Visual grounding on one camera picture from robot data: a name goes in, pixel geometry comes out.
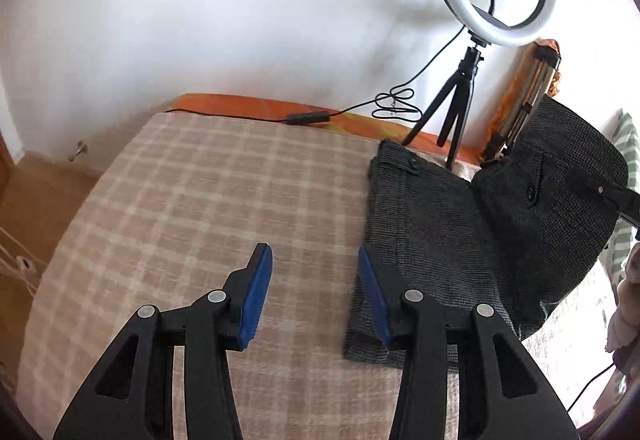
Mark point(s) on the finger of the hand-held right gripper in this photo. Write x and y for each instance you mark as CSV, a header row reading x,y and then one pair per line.
x,y
606,192

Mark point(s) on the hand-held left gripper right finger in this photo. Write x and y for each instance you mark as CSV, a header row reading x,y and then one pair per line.
x,y
376,300

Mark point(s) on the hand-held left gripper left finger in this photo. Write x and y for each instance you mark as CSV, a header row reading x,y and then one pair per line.
x,y
254,300

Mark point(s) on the dark grey tweed pants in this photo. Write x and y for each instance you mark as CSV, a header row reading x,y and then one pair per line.
x,y
450,240

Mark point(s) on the green striped cloth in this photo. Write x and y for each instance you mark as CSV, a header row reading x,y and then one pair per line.
x,y
627,154

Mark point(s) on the plaid beige blanket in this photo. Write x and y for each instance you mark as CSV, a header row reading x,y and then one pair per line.
x,y
200,230

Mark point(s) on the folded metal tripod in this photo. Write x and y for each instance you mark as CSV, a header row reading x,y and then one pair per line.
x,y
525,99

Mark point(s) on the black mini tripod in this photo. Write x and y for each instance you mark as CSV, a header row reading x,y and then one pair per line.
x,y
462,92

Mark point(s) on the orange bed sheet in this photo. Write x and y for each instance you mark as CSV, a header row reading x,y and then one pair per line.
x,y
280,112

